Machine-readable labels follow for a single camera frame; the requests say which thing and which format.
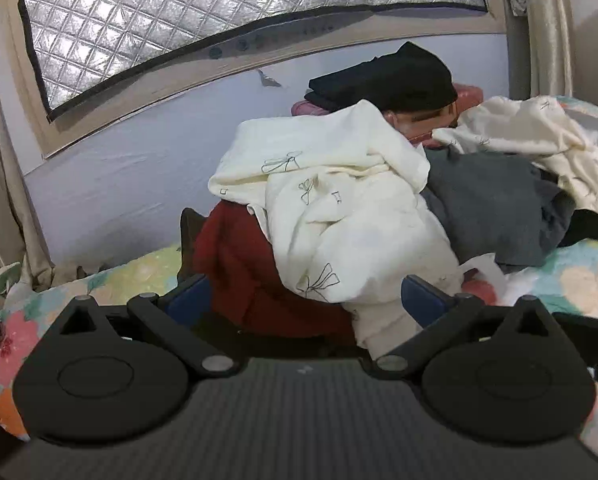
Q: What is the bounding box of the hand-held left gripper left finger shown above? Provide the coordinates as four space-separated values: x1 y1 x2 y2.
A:
56 274 242 380

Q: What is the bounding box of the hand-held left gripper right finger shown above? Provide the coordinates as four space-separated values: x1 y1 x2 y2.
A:
365 273 556 380

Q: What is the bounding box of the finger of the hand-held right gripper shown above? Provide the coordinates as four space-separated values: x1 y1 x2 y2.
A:
551 311 598 346

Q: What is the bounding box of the cream bow-print garment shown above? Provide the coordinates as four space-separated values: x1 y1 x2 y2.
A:
208 99 507 361
431 95 598 247

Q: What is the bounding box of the floral quilt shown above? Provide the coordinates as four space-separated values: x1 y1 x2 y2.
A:
0 94 598 468

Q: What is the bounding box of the red garment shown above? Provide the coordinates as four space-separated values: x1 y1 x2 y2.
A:
191 200 362 348

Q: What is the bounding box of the dark grey garment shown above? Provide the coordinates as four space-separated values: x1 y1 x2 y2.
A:
421 146 577 272

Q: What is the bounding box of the black folded garment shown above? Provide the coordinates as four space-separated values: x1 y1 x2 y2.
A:
304 41 460 113

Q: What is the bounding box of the silver quilted window shade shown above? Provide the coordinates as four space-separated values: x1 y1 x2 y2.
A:
18 0 490 122

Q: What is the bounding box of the beige window frame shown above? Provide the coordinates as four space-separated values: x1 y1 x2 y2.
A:
2 0 510 160

